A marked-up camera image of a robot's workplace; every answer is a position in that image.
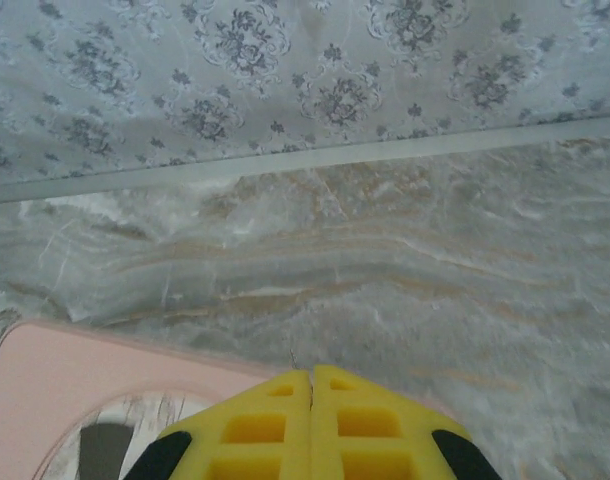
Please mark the pink cartoon couple box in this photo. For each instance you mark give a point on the pink cartoon couple box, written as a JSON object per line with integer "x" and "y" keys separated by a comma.
{"x": 85, "y": 380}

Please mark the grey floral patterned cloth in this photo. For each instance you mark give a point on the grey floral patterned cloth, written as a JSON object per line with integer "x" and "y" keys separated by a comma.
{"x": 285, "y": 75}

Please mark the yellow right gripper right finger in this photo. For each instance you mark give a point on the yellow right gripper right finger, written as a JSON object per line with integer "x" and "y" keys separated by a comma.
{"x": 380, "y": 435}

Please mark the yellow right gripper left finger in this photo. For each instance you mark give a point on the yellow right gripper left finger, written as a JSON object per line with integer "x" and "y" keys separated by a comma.
{"x": 255, "y": 435}

